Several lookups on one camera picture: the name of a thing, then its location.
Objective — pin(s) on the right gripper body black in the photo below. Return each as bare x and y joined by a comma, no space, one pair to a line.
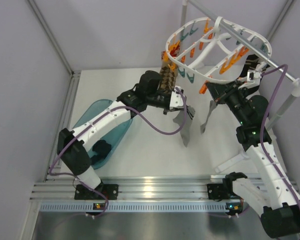
231,95

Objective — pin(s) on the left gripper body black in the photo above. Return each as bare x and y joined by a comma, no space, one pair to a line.
167,108

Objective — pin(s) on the orange clothes peg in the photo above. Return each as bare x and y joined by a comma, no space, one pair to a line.
204,88

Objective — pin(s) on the white oval clip hanger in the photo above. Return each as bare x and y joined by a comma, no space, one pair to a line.
216,53

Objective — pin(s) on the grey striped sock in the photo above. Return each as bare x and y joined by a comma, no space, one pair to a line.
212,107

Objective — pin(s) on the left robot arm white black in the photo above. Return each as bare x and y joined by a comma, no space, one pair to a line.
73,145

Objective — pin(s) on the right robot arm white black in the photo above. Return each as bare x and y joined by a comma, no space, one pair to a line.
279,209

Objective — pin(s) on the grey sock in basket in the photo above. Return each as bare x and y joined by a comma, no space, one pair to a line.
185,131

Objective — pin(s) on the black striped sock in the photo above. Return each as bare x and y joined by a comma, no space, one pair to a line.
251,63

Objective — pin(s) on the brown checkered sock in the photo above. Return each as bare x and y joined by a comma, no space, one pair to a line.
168,82

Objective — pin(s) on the metal drying rack stand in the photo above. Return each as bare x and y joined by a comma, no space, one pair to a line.
295,81

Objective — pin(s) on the navy blue sock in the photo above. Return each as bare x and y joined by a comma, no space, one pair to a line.
101,149

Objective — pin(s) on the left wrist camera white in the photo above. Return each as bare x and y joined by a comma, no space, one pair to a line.
176,98

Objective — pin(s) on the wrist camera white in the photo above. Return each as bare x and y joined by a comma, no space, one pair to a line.
252,80
176,98

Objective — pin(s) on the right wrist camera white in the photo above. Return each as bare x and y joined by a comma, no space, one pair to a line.
252,80

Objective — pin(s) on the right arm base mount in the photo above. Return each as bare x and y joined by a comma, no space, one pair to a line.
218,192

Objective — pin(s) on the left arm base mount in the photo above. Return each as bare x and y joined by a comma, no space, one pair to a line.
110,191

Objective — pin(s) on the aluminium rail frame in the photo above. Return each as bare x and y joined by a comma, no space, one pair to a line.
154,172

